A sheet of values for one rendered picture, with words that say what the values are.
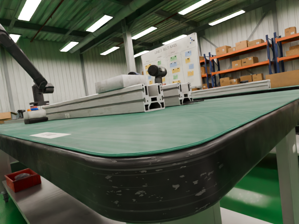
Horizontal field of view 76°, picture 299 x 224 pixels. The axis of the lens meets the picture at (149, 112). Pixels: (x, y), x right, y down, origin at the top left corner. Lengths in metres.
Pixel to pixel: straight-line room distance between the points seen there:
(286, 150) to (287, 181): 0.11
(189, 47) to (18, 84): 10.20
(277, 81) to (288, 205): 1.75
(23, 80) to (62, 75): 2.16
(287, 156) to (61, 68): 12.98
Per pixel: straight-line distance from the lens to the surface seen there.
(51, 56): 13.31
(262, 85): 2.03
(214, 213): 0.35
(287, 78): 2.44
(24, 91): 12.49
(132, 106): 0.60
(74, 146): 0.18
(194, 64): 3.79
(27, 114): 1.08
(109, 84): 0.67
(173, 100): 0.73
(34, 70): 1.31
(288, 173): 0.83
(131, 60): 9.46
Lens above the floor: 0.81
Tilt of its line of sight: 3 degrees down
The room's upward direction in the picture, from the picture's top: 8 degrees counter-clockwise
